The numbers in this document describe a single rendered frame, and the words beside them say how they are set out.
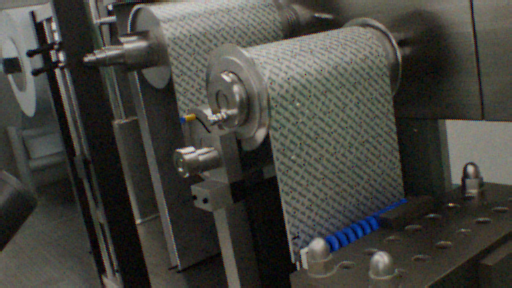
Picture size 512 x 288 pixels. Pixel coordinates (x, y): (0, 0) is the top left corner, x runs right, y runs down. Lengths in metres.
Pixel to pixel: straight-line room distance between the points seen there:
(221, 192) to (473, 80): 0.41
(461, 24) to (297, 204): 0.37
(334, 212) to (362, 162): 0.09
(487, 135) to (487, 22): 2.91
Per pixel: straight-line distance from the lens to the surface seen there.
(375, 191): 0.85
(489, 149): 3.77
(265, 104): 0.70
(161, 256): 1.22
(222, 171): 0.77
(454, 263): 0.70
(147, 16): 0.96
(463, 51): 0.89
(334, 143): 0.78
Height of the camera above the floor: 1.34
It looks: 12 degrees down
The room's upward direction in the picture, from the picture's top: 10 degrees counter-clockwise
